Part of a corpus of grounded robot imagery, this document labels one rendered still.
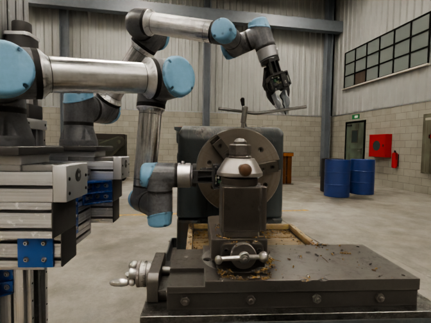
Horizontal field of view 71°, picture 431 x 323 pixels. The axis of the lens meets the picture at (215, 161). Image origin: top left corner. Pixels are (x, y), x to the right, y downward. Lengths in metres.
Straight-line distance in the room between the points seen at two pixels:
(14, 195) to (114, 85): 0.36
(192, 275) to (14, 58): 0.57
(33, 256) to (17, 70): 0.46
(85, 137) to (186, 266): 0.93
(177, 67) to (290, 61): 11.92
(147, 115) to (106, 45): 10.89
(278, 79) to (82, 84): 0.67
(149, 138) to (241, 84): 10.91
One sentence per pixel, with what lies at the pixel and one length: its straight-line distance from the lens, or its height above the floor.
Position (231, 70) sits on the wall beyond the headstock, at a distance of 11.85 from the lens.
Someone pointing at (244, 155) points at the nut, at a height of 1.16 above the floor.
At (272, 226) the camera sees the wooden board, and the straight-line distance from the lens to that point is 1.07.
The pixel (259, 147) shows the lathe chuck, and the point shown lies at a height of 1.17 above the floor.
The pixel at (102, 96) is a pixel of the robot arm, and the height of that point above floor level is 1.38.
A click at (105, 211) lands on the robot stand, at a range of 1.32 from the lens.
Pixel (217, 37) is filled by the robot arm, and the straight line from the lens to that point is 1.07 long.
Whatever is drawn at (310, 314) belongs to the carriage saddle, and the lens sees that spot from 0.52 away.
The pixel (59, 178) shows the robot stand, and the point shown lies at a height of 1.09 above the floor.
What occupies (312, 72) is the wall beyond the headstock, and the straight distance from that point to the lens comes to 13.07.
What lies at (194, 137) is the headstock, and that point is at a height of 1.20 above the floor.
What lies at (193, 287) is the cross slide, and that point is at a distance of 0.48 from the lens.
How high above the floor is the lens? 1.17
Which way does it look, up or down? 3 degrees down
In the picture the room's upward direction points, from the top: 1 degrees clockwise
